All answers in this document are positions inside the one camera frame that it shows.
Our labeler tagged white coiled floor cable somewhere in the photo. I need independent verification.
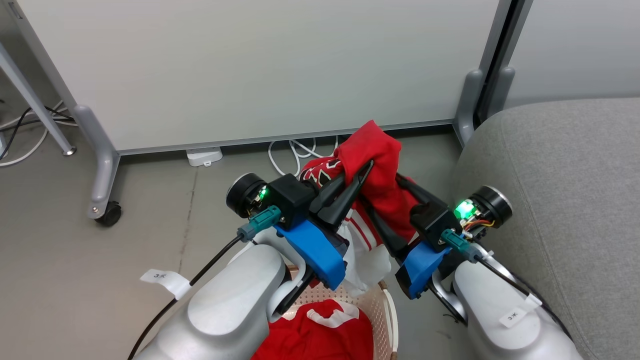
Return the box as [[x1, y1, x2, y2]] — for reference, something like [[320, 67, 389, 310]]
[[268, 136, 342, 177]]

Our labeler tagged white power adapter box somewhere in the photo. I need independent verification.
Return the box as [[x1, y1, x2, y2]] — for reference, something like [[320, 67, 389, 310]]
[[186, 147, 224, 167]]

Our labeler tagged cream laundry basket brown rim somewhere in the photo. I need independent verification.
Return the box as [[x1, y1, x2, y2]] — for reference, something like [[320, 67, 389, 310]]
[[286, 265, 400, 360]]

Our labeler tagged white paper right cable tag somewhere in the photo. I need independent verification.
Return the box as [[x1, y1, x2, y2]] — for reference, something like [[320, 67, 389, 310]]
[[498, 294, 544, 329]]

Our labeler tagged teal camera connector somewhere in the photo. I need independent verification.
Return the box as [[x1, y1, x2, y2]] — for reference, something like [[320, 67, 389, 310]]
[[237, 205, 282, 243], [441, 228, 484, 264]]

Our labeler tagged teal right camera connector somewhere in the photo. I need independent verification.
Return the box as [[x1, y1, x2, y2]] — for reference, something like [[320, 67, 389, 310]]
[[441, 228, 484, 264]]

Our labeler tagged black round right gripper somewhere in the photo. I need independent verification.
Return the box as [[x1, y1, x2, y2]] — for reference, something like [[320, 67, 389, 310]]
[[362, 172, 514, 262]]

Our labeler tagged white paper cable tag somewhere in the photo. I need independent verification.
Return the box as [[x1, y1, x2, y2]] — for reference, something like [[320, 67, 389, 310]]
[[498, 294, 544, 329], [139, 269, 192, 301]]

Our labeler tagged narrow white partition panel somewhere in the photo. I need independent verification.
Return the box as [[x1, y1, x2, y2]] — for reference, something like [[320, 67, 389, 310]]
[[504, 0, 640, 110]]

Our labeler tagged teal left camera connector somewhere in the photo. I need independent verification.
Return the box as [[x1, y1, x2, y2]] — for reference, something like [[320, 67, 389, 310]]
[[237, 205, 282, 243]]

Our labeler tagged grey partition leg with caster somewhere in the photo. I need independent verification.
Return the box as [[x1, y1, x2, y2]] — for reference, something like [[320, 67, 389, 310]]
[[73, 104, 124, 227]]

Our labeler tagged grey metal table leg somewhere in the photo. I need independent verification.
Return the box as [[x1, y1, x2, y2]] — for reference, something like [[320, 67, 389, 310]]
[[0, 42, 77, 157]]

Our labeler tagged red garment with white collar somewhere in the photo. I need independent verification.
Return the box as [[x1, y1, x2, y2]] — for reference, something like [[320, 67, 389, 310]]
[[251, 299, 375, 360]]

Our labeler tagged white paper left cable tag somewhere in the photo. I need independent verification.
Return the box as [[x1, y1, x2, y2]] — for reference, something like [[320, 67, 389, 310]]
[[139, 269, 192, 301]]

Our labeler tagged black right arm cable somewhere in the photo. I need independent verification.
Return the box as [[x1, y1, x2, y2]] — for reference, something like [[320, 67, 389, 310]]
[[477, 257, 573, 342]]

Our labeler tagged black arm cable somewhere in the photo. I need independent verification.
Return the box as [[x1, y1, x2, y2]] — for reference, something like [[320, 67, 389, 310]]
[[477, 257, 573, 342], [126, 235, 246, 360]]

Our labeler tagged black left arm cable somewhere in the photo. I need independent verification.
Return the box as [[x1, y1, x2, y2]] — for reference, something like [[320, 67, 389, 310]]
[[126, 235, 246, 360]]

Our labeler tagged red and white jersey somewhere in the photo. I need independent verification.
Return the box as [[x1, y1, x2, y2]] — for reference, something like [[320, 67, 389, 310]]
[[299, 120, 422, 299]]

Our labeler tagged wide white partition panel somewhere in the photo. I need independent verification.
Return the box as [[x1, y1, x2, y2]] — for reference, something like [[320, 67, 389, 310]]
[[9, 0, 516, 157]]

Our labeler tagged black round left gripper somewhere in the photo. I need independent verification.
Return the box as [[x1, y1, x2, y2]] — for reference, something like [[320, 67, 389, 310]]
[[226, 159, 375, 228]]

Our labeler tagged black floor cable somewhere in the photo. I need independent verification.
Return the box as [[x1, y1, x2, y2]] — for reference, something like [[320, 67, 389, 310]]
[[0, 104, 76, 162]]

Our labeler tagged grey fabric sofa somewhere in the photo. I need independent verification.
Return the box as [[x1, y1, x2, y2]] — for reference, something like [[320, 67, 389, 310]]
[[450, 97, 640, 360]]

